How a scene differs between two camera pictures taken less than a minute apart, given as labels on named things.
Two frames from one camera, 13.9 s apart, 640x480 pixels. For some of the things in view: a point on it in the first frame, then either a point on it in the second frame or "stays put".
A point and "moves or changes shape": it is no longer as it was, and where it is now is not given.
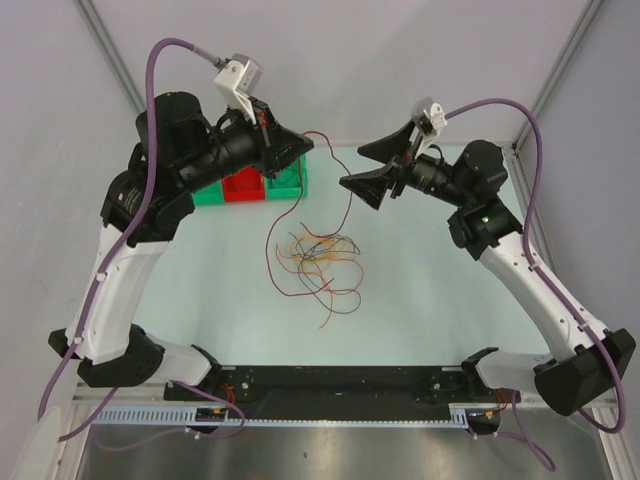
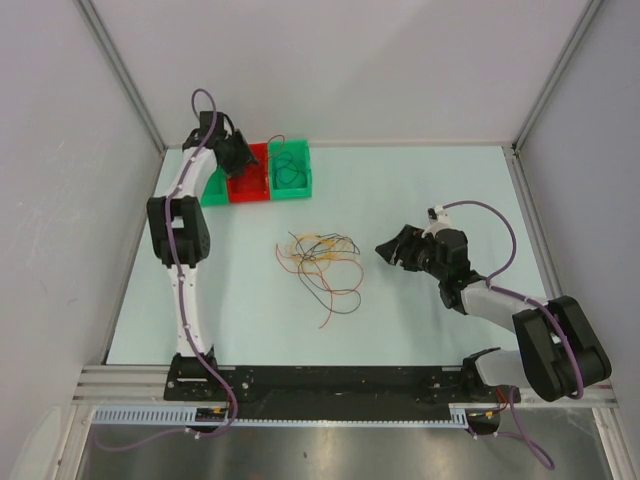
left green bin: [209, 195] stays put
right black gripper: [370, 187] → [404, 245]
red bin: [246, 185] stays put
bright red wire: [351, 188] moves or changes shape
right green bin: [288, 183] stays put
